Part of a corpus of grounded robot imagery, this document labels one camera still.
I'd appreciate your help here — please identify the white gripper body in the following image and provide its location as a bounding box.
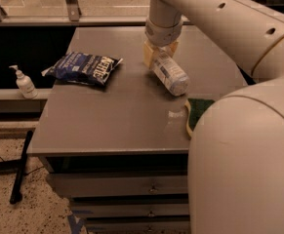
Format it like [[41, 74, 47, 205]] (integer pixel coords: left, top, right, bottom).
[[144, 19, 183, 47]]

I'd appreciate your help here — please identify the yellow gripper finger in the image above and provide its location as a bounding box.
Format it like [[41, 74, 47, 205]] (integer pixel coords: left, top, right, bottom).
[[165, 41, 179, 58], [142, 40, 159, 67]]

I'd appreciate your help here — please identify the clear plastic water bottle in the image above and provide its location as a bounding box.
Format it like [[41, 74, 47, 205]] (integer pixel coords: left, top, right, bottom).
[[151, 50, 189, 97]]

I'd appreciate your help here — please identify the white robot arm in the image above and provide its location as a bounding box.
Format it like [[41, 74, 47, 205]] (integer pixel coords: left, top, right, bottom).
[[145, 0, 284, 234]]

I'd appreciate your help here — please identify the white pump lotion bottle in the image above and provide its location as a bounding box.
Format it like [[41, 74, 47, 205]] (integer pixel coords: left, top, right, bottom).
[[11, 65, 38, 99]]

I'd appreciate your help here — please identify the green and yellow sponge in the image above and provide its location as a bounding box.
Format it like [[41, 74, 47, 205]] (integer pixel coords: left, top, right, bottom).
[[185, 98, 214, 137]]

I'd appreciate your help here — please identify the blue Kettle chips bag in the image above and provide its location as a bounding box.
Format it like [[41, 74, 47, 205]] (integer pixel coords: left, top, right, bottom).
[[42, 52, 122, 87]]

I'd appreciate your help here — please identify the grey drawer cabinet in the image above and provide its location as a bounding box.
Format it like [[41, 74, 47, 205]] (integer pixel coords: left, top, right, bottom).
[[27, 24, 250, 234]]

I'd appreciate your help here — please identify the top grey drawer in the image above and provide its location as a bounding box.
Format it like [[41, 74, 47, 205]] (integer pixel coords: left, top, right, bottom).
[[47, 171, 187, 198]]

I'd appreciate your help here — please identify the grey drawer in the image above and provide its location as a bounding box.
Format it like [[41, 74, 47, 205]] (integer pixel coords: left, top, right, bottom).
[[47, 171, 187, 198], [70, 197, 189, 217], [85, 215, 190, 232]]

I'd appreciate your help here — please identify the middle grey drawer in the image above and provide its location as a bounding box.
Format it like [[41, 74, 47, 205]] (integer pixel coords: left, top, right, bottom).
[[70, 197, 189, 217]]

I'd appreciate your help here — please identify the bottom grey drawer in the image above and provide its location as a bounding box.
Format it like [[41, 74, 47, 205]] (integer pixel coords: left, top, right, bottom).
[[85, 215, 190, 232]]

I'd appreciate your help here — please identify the black bar on floor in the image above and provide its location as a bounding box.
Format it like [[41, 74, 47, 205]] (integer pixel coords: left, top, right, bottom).
[[10, 131, 33, 205]]

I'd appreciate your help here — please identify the metal window rail frame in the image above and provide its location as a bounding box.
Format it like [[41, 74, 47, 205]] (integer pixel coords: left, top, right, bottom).
[[0, 0, 284, 27]]

